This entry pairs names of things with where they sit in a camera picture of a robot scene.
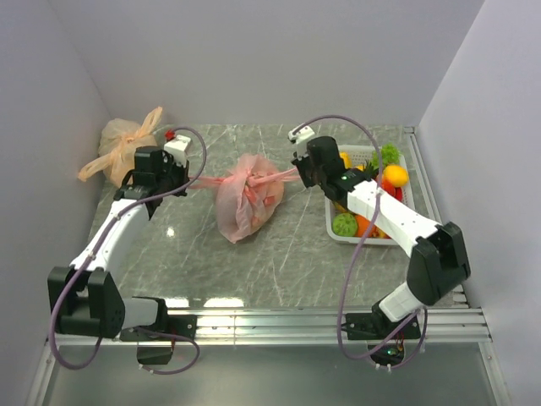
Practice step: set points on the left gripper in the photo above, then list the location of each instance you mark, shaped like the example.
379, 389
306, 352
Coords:
183, 172

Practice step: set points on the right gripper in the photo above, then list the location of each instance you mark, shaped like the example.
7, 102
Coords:
301, 165

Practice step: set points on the pink plastic bag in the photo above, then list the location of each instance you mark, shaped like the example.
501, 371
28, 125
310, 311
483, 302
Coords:
247, 197

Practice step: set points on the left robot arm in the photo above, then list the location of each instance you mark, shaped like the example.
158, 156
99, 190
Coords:
83, 296

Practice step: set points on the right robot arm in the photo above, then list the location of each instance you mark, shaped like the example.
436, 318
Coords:
437, 253

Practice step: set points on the orange tied plastic bag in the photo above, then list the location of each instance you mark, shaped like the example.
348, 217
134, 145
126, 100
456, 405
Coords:
119, 141

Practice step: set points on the fake orange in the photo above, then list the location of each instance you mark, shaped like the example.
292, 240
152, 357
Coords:
363, 226

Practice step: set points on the green fake lettuce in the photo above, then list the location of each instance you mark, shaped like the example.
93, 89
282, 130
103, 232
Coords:
390, 155

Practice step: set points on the yellow fake lemon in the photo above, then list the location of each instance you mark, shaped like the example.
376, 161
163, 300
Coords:
396, 175

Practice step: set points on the red fake pepper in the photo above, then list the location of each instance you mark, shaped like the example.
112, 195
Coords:
390, 189

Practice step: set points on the yellow bell pepper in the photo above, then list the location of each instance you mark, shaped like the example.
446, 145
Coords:
346, 159

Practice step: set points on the green custard apple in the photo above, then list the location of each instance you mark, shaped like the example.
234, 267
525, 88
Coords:
344, 225

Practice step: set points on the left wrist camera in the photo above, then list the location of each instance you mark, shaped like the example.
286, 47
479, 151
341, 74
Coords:
178, 146

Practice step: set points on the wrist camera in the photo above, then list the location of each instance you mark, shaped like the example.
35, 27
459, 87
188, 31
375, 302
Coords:
300, 138
178, 146

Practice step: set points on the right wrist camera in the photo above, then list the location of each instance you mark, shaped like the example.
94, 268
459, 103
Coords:
300, 138

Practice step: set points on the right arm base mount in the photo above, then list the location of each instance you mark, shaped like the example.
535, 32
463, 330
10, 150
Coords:
395, 343

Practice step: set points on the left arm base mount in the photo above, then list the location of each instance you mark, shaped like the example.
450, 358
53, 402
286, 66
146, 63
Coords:
155, 346

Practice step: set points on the aluminium rail frame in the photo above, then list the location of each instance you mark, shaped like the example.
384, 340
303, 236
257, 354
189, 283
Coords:
266, 329

